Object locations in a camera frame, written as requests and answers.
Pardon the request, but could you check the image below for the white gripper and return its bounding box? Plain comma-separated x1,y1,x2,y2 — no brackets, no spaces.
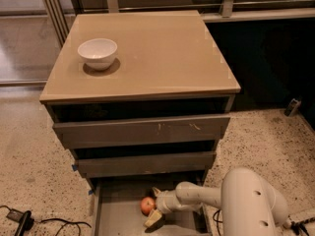
144,187,182,228

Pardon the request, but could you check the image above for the red apple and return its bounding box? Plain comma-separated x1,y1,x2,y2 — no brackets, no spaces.
140,197,156,216

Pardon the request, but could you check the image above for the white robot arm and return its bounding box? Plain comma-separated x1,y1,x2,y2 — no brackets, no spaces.
144,167,288,236

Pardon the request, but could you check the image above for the grey open bottom drawer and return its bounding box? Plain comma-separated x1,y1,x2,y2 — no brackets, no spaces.
93,172,212,236

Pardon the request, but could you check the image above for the grey middle drawer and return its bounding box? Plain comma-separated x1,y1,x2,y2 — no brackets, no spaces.
76,151,217,178

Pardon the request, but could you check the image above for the grey drawer cabinet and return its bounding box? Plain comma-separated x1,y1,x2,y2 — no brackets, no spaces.
38,10,241,190

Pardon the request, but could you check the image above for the grey top drawer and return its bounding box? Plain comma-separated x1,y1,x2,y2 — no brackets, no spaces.
53,115,229,149

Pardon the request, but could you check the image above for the blue tape piece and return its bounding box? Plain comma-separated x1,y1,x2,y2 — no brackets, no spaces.
72,164,78,171

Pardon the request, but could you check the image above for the white power strip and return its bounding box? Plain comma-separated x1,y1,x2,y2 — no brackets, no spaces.
283,208,315,229

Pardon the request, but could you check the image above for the white ceramic bowl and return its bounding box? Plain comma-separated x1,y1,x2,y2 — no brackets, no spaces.
78,38,118,71

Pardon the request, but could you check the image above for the small grey floor device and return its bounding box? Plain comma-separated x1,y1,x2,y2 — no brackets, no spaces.
284,98,301,117

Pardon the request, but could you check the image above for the black power adapter with cable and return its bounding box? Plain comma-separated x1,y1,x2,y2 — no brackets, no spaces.
0,205,92,236

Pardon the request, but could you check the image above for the metal railing frame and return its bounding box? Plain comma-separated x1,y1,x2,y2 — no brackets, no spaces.
43,0,315,42

